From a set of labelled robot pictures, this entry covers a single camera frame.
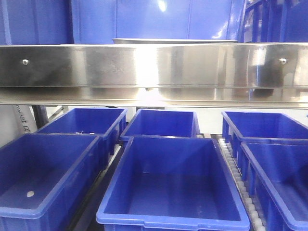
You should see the rack bin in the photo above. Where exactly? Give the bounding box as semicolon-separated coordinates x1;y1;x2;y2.
241;142;308;231
36;108;127;170
240;0;308;42
96;137;251;231
0;0;73;45
0;134;100;231
221;110;308;164
120;109;200;144
70;0;246;44

